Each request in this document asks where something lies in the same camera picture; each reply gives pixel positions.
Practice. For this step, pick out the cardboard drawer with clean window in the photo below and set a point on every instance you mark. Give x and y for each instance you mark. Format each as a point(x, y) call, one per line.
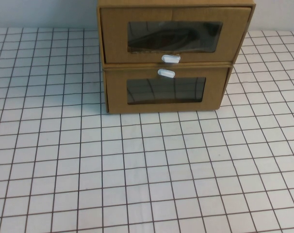
point(118, 92)

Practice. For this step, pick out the white grid tablecloth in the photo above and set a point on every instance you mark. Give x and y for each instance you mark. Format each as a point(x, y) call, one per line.
point(64, 170)

